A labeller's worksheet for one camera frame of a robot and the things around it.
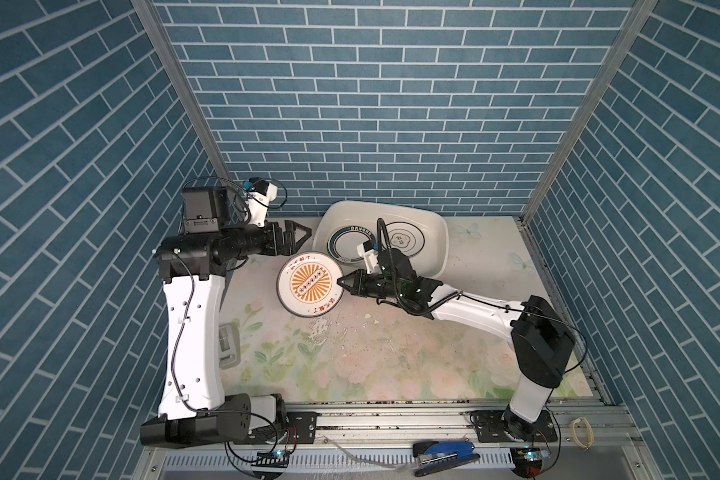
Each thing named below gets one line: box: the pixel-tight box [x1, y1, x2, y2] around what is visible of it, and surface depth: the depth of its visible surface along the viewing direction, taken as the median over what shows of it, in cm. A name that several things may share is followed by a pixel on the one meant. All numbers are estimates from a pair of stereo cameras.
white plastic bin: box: [313, 200, 449, 278], surface depth 114 cm
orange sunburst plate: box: [276, 251, 344, 318], surface depth 80 cm
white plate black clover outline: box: [386, 221, 425, 257], surface depth 114 cm
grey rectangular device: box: [218, 322, 241, 370], surface depth 86 cm
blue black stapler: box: [412, 441, 481, 477], surface depth 70 cm
